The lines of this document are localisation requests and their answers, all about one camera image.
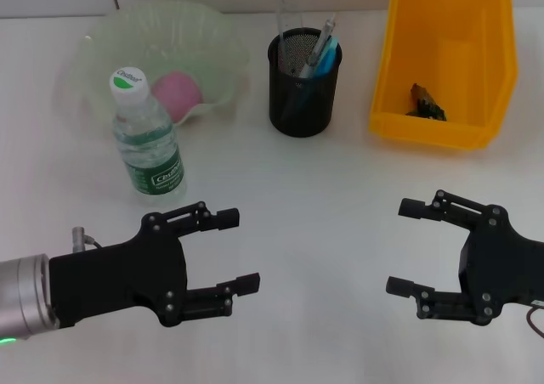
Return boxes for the yellow plastic bin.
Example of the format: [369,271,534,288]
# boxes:
[367,0,519,150]

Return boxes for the silver grey ballpoint pen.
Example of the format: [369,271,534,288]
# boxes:
[297,13,337,80]

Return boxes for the pink peach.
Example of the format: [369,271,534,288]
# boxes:
[151,71,203,124]

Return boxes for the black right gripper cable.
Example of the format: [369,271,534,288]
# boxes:
[525,298,544,339]

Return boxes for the pale green glass fruit plate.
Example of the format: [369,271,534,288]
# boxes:
[57,0,250,130]

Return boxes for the clear plastic ruler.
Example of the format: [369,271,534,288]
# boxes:
[275,0,305,73]

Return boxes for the black mesh pen holder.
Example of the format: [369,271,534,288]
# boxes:
[267,27,343,138]

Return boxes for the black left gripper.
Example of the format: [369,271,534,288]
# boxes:
[48,200,261,330]

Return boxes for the clear green-label water bottle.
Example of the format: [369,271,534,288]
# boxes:
[109,67,188,206]

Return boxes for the blue teal scissors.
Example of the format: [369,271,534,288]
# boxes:
[292,36,340,113]

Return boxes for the green plastic wrapper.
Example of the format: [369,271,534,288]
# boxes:
[404,82,448,122]

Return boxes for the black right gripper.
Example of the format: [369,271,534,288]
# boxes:
[385,189,544,328]

